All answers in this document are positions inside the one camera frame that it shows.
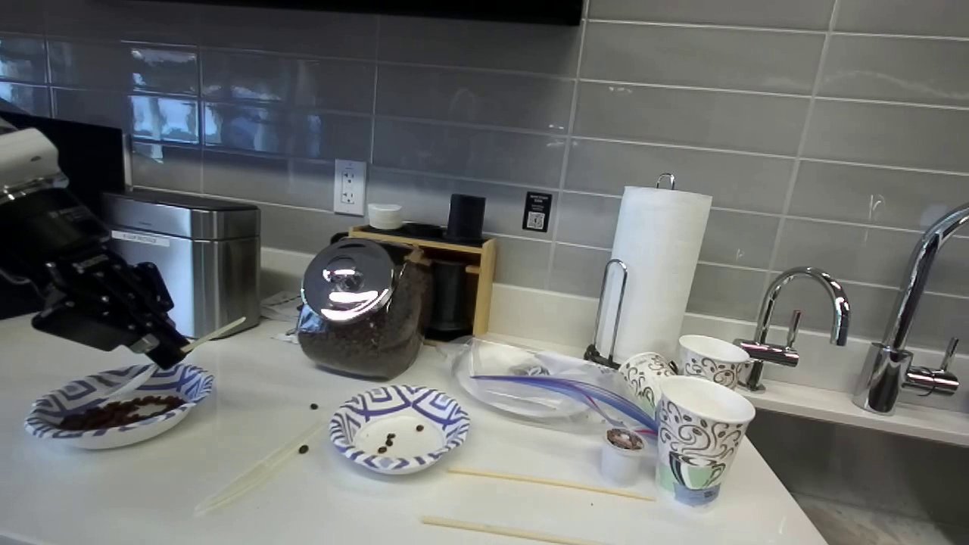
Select blue patterned paper bowl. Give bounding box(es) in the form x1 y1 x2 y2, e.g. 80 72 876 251
25 360 218 454
326 378 474 480

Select stainless steel toaster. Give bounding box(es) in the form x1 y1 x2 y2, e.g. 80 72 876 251
99 188 265 341

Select tall patterned paper cup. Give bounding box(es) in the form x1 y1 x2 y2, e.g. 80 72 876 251
650 373 756 509

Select thin wooden stir stick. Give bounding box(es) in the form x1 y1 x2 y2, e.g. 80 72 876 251
192 432 331 520
417 515 586 545

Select small chrome faucet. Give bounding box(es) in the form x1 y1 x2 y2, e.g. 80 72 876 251
733 263 854 395

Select clear plastic zip bag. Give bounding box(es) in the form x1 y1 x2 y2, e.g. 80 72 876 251
448 337 662 437

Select black cylinder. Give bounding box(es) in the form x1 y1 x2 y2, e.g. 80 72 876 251
446 192 488 249

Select stainless steel sink basin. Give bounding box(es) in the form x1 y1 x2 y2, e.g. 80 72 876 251
749 405 969 545

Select white paper towel roll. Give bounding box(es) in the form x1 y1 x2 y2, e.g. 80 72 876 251
594 181 714 363

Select tipped patterned paper cup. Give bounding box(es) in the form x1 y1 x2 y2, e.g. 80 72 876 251
615 348 679 405

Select few scattered coffee beans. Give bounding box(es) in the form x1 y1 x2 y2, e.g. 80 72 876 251
376 420 427 456

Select small coffee pod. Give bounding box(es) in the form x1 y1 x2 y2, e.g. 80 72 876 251
601 423 647 488

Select wooden countertop rack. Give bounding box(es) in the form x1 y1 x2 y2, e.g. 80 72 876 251
345 227 500 341

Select heap of coffee beans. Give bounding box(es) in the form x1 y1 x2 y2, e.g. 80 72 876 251
59 392 192 432

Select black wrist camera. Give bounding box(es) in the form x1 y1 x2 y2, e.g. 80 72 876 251
27 299 131 353

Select glass coffee bean jar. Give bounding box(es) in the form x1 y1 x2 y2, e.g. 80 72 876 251
294 235 432 385

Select black overhead cabinet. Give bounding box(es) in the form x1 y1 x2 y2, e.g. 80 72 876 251
148 0 587 26

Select large chrome faucet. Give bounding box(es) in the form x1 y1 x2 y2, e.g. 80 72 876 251
854 201 969 415

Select white wall outlet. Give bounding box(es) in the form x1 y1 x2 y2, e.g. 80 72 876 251
331 157 371 219

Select small white container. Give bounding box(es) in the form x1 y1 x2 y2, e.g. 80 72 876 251
365 201 407 232

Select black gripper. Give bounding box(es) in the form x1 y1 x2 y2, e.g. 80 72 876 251
60 249 194 373

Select black wall plate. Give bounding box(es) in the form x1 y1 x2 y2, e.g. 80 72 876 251
521 188 555 235

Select short patterned paper cup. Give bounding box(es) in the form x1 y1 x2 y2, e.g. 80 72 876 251
673 330 755 392

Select black paper towel holder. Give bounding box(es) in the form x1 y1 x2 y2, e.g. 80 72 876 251
581 174 682 373

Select black braided cable bundle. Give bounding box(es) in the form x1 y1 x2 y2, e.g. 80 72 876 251
0 192 109 305

